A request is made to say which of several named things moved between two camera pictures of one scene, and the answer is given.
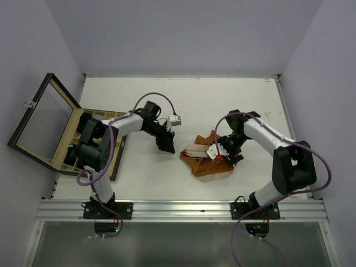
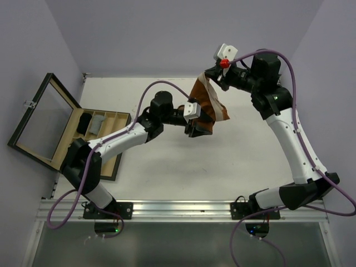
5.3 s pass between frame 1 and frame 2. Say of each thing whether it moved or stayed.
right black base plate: stayed
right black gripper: moved
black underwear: stayed
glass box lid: stayed
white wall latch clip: stayed
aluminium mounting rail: stayed
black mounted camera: stayed
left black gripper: moved
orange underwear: moved
